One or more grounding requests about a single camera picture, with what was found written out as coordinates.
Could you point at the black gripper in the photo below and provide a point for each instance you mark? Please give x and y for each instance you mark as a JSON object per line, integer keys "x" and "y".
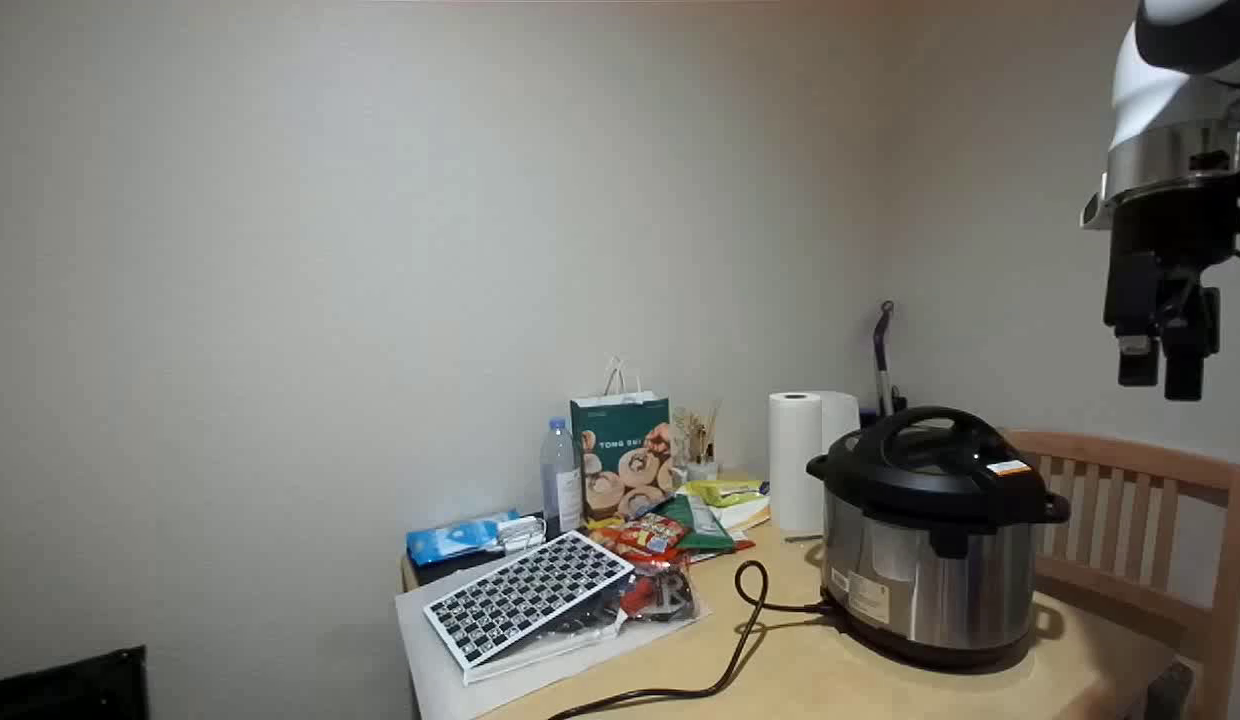
{"x": 1167, "y": 263}

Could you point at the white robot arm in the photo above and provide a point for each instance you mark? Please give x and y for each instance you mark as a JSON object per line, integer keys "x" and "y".
{"x": 1154, "y": 93}

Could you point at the wooden slatted chair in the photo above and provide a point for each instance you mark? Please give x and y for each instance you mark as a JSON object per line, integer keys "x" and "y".
{"x": 1141, "y": 521}

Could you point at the white paper towel roll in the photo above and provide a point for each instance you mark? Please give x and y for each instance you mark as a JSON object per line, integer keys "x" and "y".
{"x": 793, "y": 461}

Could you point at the yellow green book stack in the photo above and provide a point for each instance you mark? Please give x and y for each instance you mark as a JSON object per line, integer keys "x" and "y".
{"x": 729, "y": 501}

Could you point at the green paper gift bag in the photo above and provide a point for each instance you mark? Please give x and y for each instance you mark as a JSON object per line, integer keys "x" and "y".
{"x": 621, "y": 461}

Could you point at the red snack packet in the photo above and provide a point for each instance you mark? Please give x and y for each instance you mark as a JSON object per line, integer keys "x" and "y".
{"x": 641, "y": 536}

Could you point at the red and black small packet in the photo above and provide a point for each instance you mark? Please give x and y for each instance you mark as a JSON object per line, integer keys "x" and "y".
{"x": 660, "y": 597}

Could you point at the clear plastic water bottle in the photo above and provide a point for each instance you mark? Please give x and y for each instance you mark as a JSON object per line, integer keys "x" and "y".
{"x": 560, "y": 480}

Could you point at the blue wipes pack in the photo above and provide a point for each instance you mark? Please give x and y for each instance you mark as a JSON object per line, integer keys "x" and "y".
{"x": 454, "y": 542}

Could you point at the black box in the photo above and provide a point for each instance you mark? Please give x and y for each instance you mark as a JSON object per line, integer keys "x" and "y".
{"x": 65, "y": 685}

